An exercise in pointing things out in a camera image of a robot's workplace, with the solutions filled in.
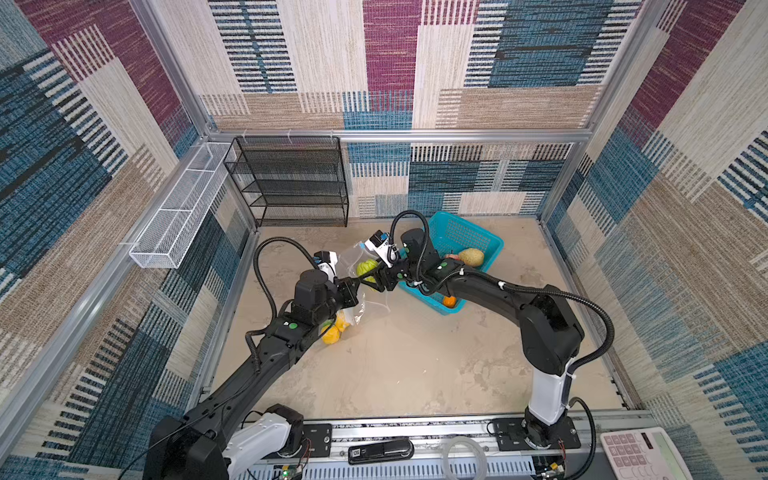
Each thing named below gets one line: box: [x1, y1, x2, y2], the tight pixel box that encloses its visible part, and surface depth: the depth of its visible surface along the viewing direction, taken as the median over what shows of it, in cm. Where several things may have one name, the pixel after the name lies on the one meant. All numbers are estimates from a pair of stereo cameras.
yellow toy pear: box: [322, 326, 341, 344], surface depth 89 cm
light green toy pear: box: [356, 259, 379, 283], surface depth 81 cm
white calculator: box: [600, 427, 693, 480], surface depth 71 cm
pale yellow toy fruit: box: [459, 248, 485, 267], surface depth 105 cm
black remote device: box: [348, 439, 415, 465], surface depth 71 cm
